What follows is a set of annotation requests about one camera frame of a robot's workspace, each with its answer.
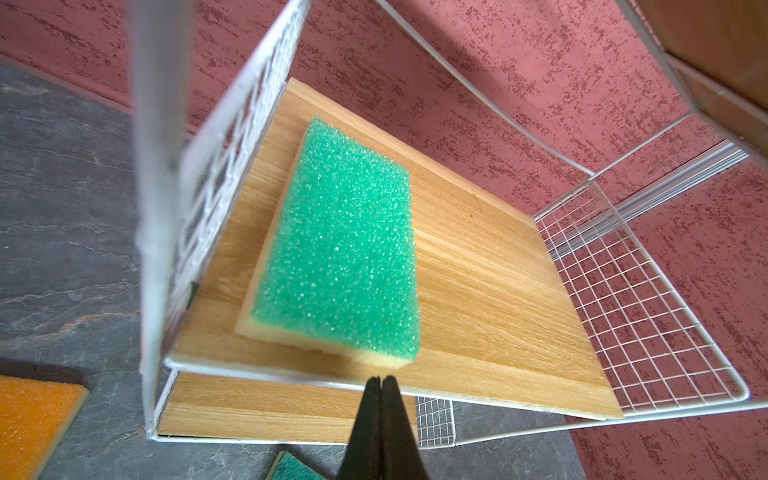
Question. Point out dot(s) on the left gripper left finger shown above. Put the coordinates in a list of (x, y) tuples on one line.
[(363, 458)]

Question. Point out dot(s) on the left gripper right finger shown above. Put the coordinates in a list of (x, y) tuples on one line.
[(400, 458)]

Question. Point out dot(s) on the bright green sponge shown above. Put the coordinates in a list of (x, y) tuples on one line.
[(337, 271)]

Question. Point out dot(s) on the white wire shelf rack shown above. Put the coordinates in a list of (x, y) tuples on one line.
[(661, 361)]

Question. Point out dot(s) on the bottom wooden shelf board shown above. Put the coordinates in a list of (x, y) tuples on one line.
[(218, 408)]

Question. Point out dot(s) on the wooden shelf board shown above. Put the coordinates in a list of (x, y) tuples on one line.
[(218, 408), (498, 326), (718, 49)]

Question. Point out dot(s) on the middle wooden shelf board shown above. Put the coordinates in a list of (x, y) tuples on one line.
[(498, 326)]

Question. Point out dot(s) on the top wooden shelf board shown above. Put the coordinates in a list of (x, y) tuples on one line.
[(718, 49)]

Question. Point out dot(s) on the dark green sponge top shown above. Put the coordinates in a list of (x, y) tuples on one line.
[(288, 467)]

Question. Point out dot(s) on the orange sponge upper left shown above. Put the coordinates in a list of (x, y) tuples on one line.
[(35, 415)]

